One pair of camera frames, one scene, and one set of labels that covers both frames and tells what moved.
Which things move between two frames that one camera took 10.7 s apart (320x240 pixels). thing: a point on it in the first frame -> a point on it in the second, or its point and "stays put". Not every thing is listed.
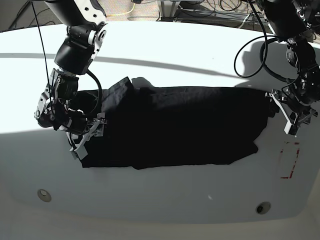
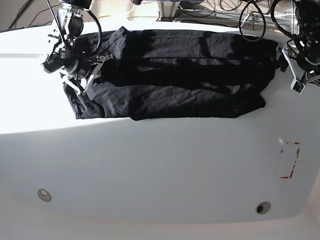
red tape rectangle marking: (298, 152) stays put
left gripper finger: (295, 129) -> (304, 81)
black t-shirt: (147, 128) -> (152, 74)
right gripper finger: (79, 150) -> (74, 86)
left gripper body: (303, 113) -> (309, 62)
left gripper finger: (288, 125) -> (296, 85)
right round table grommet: (263, 207) stays put
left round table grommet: (44, 195) stays put
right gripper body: (78, 123) -> (80, 69)
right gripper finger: (101, 116) -> (88, 89)
